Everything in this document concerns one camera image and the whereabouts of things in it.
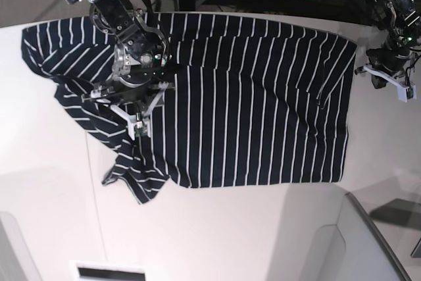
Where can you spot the white slotted panel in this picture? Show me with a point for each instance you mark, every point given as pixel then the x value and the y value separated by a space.
pixel 89 270

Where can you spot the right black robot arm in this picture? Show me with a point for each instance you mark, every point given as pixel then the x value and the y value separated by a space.
pixel 141 56

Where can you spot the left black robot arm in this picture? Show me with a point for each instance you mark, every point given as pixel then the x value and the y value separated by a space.
pixel 394 61

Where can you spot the navy white striped t-shirt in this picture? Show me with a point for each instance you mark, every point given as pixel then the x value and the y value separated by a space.
pixel 255 102

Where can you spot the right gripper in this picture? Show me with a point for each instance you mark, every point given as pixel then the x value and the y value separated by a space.
pixel 141 100

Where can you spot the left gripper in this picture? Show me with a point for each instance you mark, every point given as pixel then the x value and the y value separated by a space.
pixel 378 82

